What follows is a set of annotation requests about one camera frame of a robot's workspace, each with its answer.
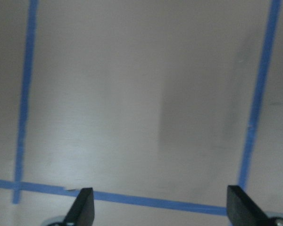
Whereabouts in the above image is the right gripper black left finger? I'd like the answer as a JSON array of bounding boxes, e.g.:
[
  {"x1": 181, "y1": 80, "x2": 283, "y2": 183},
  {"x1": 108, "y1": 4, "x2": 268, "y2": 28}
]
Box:
[{"x1": 62, "y1": 187, "x2": 95, "y2": 226}]

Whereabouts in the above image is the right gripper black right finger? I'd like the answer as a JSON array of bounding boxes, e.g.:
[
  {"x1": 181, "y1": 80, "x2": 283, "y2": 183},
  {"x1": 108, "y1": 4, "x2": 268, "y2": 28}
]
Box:
[{"x1": 227, "y1": 185, "x2": 268, "y2": 226}]

